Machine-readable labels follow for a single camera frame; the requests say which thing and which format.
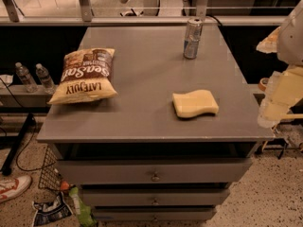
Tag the sea salt chips bag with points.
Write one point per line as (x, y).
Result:
(86, 77)

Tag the clear water bottle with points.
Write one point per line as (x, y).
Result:
(45, 78)
(24, 75)

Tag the green snack bag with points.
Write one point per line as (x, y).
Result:
(83, 212)

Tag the black wire basket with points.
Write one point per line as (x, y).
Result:
(50, 178)

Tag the dark crumpled snack bag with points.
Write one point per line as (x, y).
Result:
(48, 212)

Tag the black stand leg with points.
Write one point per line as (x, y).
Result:
(6, 166)

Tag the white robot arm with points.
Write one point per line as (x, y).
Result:
(290, 44)

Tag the right clear water bottle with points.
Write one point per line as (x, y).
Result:
(45, 78)

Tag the orange tape roll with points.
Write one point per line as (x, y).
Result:
(262, 85)

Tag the grey drawer cabinet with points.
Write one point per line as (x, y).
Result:
(131, 156)

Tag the yellow sponge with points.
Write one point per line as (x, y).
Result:
(194, 103)

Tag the silver blue redbull can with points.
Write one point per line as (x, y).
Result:
(192, 38)

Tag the left clear water bottle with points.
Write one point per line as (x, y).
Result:
(24, 75)

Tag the white orange sneaker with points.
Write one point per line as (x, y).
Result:
(14, 187)

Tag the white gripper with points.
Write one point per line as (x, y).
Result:
(292, 40)

